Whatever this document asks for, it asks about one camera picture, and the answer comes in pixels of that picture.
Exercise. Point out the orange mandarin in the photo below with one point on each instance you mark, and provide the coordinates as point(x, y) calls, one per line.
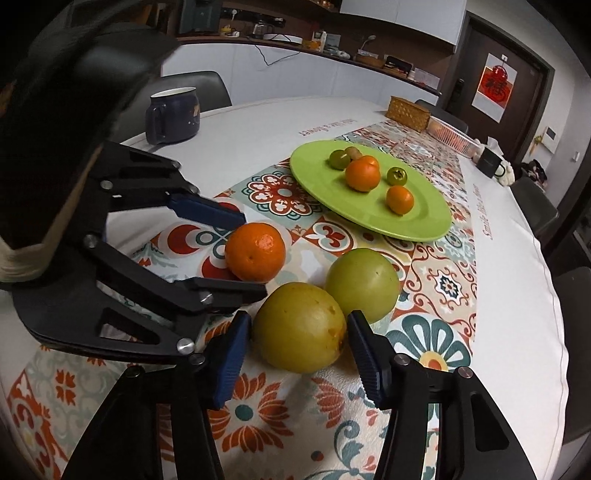
point(399, 199)
point(255, 251)
point(362, 174)

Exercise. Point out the black mug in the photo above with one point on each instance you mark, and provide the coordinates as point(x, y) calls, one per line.
point(489, 164)

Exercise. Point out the red wall calendar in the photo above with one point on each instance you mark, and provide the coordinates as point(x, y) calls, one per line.
point(496, 87)

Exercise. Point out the large yellow-green fruit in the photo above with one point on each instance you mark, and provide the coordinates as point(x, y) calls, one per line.
point(299, 327)
point(362, 284)

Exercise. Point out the white intercom panel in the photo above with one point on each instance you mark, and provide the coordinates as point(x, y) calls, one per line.
point(551, 137)

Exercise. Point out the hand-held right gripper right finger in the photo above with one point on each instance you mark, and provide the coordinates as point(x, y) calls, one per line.
point(369, 360)

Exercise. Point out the dark brown door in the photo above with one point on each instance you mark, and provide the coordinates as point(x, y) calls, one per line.
point(526, 60)

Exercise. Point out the patterned table runner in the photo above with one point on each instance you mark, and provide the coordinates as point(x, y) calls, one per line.
point(300, 415)

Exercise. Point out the small green persimmon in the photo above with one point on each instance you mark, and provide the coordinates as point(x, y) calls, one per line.
point(339, 159)
point(396, 176)

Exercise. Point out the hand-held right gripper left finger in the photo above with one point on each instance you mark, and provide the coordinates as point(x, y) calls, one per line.
point(231, 360)

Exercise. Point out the dark blue mug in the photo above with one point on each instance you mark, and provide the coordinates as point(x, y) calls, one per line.
point(175, 115)

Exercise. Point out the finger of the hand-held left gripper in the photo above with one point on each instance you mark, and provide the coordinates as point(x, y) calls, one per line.
point(221, 293)
point(207, 210)

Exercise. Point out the white wall cabinets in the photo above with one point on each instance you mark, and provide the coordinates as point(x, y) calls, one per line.
point(401, 18)

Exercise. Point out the electric kettle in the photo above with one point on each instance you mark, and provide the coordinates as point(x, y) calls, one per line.
point(261, 30)

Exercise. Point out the green plate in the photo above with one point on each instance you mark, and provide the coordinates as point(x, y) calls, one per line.
point(415, 221)

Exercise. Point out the white plush toy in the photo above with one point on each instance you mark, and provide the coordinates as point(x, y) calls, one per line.
point(508, 173)

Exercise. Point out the black water dispenser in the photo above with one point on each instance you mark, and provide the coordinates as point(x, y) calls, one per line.
point(198, 16)

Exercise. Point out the grey chair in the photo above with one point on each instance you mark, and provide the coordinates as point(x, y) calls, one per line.
point(203, 87)
point(575, 346)
point(450, 117)
point(535, 207)

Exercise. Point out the person's left forearm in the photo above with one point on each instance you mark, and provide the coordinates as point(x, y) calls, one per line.
point(32, 184)

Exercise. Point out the white tissue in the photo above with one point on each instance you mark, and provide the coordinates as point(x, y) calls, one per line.
point(491, 145)

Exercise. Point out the woven wicker basket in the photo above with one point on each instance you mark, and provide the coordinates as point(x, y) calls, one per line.
point(408, 113)

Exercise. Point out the small brown fruit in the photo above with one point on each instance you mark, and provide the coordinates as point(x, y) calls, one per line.
point(354, 151)

